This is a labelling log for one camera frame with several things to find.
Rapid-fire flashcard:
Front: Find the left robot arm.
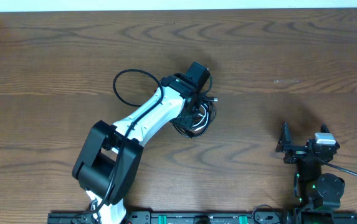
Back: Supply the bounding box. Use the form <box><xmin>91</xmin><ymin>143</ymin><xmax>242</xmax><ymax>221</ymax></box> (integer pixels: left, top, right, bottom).
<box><xmin>70</xmin><ymin>62</ymin><xmax>216</xmax><ymax>223</ymax></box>

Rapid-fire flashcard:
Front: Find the black left camera cable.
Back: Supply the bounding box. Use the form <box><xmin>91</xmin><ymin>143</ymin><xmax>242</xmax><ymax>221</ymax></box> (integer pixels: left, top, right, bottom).
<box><xmin>84</xmin><ymin>68</ymin><xmax>165</xmax><ymax>224</ymax></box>

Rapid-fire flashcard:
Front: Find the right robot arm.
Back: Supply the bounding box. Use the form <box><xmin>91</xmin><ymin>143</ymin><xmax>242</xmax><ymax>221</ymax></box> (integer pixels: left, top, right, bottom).
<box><xmin>275</xmin><ymin>123</ymin><xmax>345</xmax><ymax>223</ymax></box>

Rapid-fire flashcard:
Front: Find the white USB cable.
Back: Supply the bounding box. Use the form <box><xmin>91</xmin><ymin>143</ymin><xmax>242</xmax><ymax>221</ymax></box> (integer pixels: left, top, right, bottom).
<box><xmin>193</xmin><ymin>104</ymin><xmax>210</xmax><ymax>131</ymax></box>

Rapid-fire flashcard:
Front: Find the black USB cable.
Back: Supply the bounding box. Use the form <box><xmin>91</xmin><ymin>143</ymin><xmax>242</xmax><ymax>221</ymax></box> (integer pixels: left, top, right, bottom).
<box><xmin>171</xmin><ymin>74</ymin><xmax>219</xmax><ymax>139</ymax></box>

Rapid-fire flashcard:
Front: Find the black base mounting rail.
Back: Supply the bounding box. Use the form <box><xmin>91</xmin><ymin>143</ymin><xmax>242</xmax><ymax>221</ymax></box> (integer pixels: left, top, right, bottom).
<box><xmin>46</xmin><ymin>210</ymin><xmax>357</xmax><ymax>224</ymax></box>

